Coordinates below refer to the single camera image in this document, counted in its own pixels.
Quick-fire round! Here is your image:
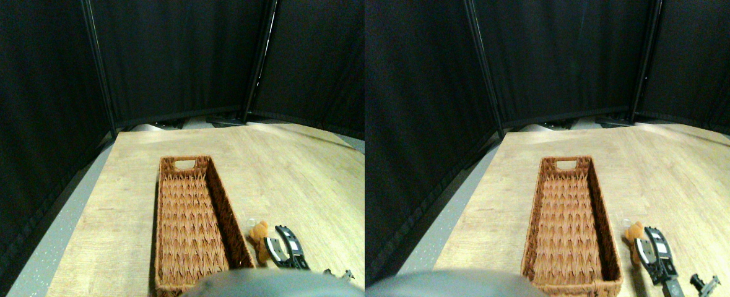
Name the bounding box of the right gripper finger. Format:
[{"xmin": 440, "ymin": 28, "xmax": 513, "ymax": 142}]
[
  {"xmin": 276, "ymin": 225, "xmax": 310, "ymax": 271},
  {"xmin": 644, "ymin": 226, "xmax": 675, "ymax": 265},
  {"xmin": 635, "ymin": 238, "xmax": 658, "ymax": 270},
  {"xmin": 264, "ymin": 237, "xmax": 289, "ymax": 269}
]

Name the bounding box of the orange plush toy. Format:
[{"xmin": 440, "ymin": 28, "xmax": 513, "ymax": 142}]
[
  {"xmin": 248, "ymin": 220, "xmax": 273, "ymax": 267},
  {"xmin": 624, "ymin": 221, "xmax": 648, "ymax": 267}
]

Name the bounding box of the brown wicker basket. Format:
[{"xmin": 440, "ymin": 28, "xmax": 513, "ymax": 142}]
[
  {"xmin": 521, "ymin": 156, "xmax": 624, "ymax": 295},
  {"xmin": 154, "ymin": 155, "xmax": 256, "ymax": 295}
]

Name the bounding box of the black curtain stand foot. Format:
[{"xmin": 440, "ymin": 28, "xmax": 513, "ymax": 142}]
[
  {"xmin": 594, "ymin": 115, "xmax": 636, "ymax": 128},
  {"xmin": 206, "ymin": 114, "xmax": 249, "ymax": 127}
]

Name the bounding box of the black curtain stand pole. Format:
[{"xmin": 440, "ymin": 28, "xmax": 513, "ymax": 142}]
[
  {"xmin": 81, "ymin": 0, "xmax": 119, "ymax": 138},
  {"xmin": 463, "ymin": 0, "xmax": 504, "ymax": 139},
  {"xmin": 628, "ymin": 0, "xmax": 664, "ymax": 123},
  {"xmin": 241, "ymin": 0, "xmax": 279, "ymax": 123}
]

